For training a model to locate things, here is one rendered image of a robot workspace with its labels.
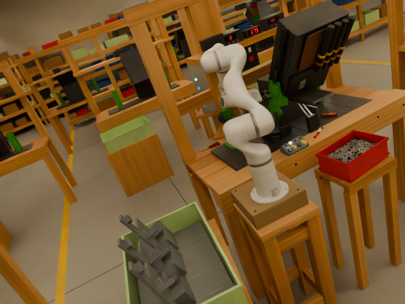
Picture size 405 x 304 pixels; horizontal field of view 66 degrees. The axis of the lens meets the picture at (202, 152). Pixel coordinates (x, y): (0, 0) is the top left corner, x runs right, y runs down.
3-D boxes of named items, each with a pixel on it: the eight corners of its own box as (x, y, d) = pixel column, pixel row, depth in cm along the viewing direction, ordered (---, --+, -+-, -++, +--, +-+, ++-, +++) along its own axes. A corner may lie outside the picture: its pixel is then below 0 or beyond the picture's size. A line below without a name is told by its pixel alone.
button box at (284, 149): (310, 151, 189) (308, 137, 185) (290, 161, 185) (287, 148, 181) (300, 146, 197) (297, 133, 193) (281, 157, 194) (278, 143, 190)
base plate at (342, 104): (373, 102, 215) (372, 99, 214) (238, 173, 190) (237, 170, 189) (328, 94, 252) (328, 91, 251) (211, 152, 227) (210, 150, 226)
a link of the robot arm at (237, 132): (275, 161, 141) (261, 113, 132) (236, 174, 143) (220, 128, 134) (269, 151, 152) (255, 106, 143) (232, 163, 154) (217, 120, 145)
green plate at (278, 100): (289, 112, 203) (289, 80, 195) (278, 114, 200) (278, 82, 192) (278, 109, 213) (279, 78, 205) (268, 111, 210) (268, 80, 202)
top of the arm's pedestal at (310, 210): (320, 213, 148) (319, 206, 146) (262, 243, 143) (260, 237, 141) (284, 184, 176) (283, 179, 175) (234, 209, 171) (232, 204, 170)
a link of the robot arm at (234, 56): (244, 146, 144) (277, 134, 143) (242, 137, 133) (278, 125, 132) (213, 60, 162) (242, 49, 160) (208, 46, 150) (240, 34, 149)
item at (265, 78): (314, 110, 230) (305, 65, 216) (280, 126, 223) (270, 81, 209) (298, 105, 247) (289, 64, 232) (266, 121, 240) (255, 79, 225)
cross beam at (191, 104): (320, 52, 254) (319, 41, 250) (179, 117, 224) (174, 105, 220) (316, 52, 258) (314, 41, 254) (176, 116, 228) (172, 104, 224)
